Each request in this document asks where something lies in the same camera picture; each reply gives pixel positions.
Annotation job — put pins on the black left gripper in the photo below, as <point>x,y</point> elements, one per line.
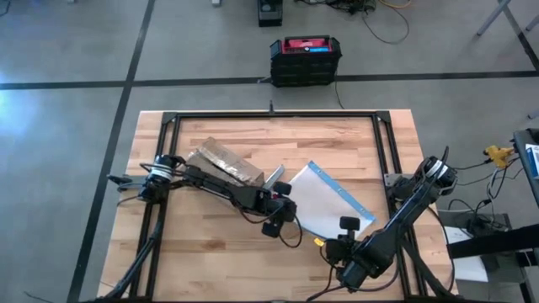
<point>278,208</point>

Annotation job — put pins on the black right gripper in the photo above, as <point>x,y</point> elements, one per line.
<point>343,252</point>

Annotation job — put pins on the white mesh pouch blue trim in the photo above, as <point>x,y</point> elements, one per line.
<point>320,198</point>

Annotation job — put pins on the brown cardboard box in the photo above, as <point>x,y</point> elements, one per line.
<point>223,157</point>

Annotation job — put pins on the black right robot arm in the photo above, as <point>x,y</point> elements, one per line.
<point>404,214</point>

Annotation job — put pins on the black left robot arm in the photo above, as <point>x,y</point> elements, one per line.
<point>219,185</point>

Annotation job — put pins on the white paper sheet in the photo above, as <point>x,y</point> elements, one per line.
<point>471,269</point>

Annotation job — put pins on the red and black toolbox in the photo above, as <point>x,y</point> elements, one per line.
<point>305,67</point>

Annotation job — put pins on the black bar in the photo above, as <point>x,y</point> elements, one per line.
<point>497,242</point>

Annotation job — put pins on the yellow power connector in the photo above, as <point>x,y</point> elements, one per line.
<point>499,155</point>

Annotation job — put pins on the black floor device box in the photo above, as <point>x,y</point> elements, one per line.
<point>270,17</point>

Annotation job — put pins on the black side table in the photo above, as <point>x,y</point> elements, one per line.
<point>522,168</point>

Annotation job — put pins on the blue box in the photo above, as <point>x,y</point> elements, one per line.
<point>534,162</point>

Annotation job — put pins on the grey table legs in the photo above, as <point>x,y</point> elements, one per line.
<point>494,17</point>

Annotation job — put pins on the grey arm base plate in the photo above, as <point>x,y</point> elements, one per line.
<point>391,179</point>

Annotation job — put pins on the short black post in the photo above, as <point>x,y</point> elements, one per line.
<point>271,108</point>

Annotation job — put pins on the black aluminium table frame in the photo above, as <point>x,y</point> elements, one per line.
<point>210,114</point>

